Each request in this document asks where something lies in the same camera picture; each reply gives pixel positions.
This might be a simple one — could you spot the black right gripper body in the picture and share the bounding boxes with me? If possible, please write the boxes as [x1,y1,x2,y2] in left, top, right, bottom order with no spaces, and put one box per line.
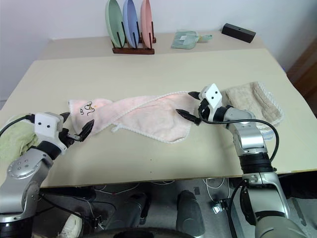
[197,98,211,122]

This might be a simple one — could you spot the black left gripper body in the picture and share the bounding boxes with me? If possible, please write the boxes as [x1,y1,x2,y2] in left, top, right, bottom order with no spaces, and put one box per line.
[57,127,84,150]

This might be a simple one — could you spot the pink towel with embroidery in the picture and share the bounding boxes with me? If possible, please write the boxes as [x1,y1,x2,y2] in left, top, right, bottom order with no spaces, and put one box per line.
[68,91,199,144]

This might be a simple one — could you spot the beige folded towel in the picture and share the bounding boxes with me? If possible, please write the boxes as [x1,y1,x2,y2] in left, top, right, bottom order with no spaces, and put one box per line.
[224,81,285,131]

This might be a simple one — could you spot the light green towel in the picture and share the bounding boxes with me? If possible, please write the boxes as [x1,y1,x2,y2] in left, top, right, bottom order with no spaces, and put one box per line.
[0,121,40,172]

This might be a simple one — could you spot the green folded cloth with tag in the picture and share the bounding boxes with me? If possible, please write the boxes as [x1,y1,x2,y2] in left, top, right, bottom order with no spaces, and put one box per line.
[170,29,201,50]

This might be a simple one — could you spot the small light green utensil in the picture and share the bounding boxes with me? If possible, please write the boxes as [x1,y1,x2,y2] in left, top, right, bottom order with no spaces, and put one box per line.
[197,34,214,45]

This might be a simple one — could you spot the dark wooden dish rack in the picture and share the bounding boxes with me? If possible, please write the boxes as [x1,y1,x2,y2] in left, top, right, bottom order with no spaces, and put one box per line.
[111,21,157,55]

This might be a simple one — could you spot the black rectangular box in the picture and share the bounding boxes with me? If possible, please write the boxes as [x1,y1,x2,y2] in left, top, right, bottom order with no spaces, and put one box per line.
[221,23,257,44]

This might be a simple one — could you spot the white shoe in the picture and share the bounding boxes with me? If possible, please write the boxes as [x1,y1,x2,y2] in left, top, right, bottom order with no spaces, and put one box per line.
[57,212,84,238]

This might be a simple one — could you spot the pink plate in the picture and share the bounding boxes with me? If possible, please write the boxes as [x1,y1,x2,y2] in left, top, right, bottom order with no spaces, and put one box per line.
[140,0,153,48]

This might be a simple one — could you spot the small metal clip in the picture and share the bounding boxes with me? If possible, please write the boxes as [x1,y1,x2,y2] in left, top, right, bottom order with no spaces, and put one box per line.
[210,199,227,214]

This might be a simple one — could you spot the dark grey rounded shape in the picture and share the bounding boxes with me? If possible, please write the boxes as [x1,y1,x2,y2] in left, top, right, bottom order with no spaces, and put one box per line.
[176,190,206,235]

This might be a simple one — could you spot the blue plate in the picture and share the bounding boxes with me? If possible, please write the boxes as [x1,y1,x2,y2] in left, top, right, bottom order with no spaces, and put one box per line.
[122,0,141,49]

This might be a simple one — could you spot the green plate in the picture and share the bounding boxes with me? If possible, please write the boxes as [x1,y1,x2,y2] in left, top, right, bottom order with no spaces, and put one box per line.
[105,0,124,48]

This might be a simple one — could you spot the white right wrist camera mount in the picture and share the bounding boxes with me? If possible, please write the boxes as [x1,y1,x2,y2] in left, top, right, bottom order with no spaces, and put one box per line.
[199,83,224,111]

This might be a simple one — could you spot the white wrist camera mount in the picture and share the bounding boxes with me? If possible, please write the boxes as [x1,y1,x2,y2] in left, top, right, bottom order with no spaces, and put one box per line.
[33,111,64,144]
[199,83,224,111]

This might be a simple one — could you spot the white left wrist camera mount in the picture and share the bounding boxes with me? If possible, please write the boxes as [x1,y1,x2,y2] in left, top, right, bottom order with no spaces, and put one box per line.
[33,111,64,144]

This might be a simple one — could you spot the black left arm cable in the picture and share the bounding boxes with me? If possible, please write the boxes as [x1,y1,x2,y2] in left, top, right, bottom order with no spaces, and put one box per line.
[0,113,35,137]

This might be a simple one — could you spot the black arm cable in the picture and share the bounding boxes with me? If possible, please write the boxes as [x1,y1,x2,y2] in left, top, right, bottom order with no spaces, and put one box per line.
[199,114,279,227]
[0,113,35,137]

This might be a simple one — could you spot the black table frame bar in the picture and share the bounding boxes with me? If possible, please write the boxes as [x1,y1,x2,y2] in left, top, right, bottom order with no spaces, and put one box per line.
[41,187,97,200]

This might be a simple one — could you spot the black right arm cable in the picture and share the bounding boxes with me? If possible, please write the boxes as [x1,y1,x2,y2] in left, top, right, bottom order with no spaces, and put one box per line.
[199,114,279,227]

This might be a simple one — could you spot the white cable under table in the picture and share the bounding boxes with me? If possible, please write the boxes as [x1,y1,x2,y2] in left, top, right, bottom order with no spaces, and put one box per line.
[202,177,230,200]

